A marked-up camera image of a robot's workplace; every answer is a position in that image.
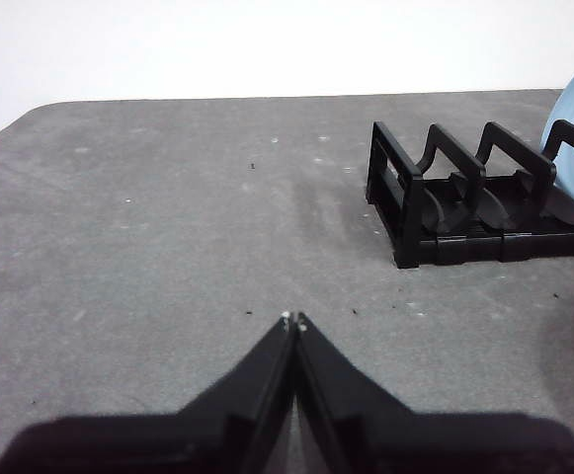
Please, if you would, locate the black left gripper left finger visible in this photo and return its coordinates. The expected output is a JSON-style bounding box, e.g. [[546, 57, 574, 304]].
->
[[0, 310, 296, 474]]

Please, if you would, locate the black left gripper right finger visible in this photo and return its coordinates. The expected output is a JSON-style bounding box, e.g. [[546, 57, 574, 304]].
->
[[294, 310, 574, 474]]

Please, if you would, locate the black plastic plate rack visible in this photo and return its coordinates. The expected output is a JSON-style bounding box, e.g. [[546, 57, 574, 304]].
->
[[365, 119, 574, 271]]

